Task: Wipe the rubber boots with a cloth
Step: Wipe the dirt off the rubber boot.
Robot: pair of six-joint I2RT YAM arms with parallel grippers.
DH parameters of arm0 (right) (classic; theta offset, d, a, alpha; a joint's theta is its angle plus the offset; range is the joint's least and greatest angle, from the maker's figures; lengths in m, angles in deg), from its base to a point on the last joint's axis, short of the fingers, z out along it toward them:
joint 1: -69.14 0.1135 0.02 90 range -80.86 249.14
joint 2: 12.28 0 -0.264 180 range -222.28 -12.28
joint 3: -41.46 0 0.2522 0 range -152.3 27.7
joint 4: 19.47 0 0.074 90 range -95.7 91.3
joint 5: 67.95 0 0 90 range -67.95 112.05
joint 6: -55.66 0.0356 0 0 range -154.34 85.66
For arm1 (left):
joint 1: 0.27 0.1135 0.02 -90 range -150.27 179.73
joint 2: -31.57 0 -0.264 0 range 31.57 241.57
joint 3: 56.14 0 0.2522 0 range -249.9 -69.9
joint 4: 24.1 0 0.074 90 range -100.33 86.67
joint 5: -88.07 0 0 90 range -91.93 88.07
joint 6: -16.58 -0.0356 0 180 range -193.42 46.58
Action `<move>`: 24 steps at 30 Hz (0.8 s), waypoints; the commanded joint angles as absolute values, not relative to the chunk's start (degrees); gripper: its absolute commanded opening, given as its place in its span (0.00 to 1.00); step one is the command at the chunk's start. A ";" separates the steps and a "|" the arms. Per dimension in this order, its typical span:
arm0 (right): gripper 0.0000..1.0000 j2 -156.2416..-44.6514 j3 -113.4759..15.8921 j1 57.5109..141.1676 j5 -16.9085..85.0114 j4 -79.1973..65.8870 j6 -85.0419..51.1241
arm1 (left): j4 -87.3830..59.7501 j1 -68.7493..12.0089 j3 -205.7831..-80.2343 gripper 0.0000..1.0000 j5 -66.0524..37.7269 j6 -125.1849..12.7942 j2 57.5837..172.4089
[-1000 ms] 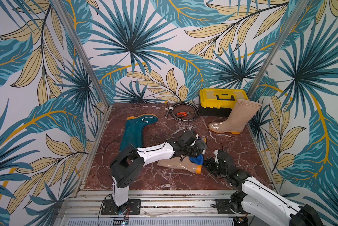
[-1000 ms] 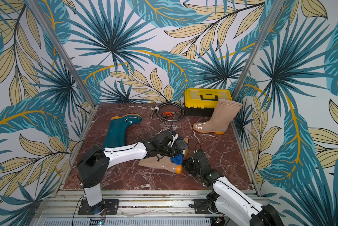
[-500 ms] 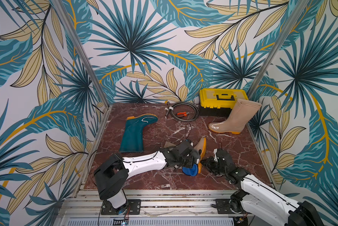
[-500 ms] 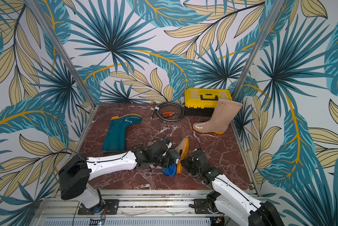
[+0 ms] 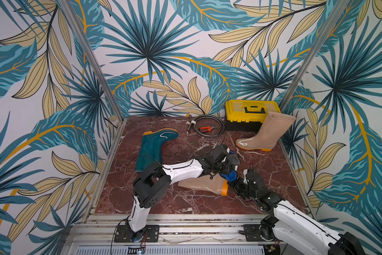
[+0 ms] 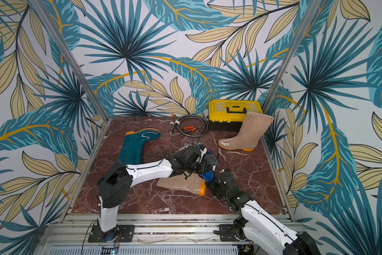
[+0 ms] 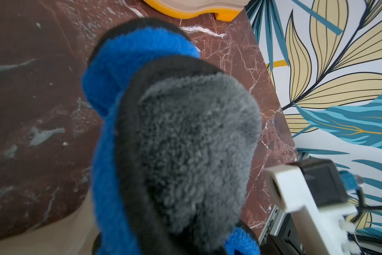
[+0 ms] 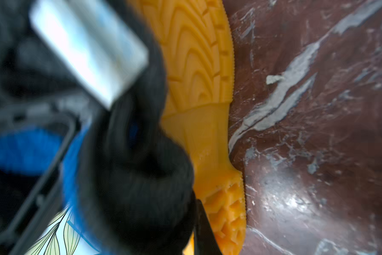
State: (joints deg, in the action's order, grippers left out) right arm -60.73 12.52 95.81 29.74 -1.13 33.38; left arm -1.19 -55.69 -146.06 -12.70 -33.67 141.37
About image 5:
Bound blue grey cloth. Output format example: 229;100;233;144
220;151;240;182

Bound beige boot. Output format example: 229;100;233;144
178;175;229;196
236;112;296;152

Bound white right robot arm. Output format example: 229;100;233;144
228;169;365;255

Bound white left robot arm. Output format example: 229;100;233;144
126;145;240;234

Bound teal rubber boot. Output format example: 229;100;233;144
135;128;179;173

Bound yellow black toolbox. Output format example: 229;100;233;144
224;99;280;132

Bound red handled pliers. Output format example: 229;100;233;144
199;126;217;133

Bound coiled black cable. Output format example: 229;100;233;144
186;114;226;138

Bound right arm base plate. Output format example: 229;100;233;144
239;224;280;242

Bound aluminium front rail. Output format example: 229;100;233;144
61;214;285;255

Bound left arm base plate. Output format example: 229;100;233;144
113;224;160;243

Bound right aluminium frame post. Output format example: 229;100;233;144
279;1;350;111

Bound aluminium frame post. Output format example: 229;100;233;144
59;0;124;123
279;1;350;111

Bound left aluminium frame post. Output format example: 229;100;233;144
59;0;124;123

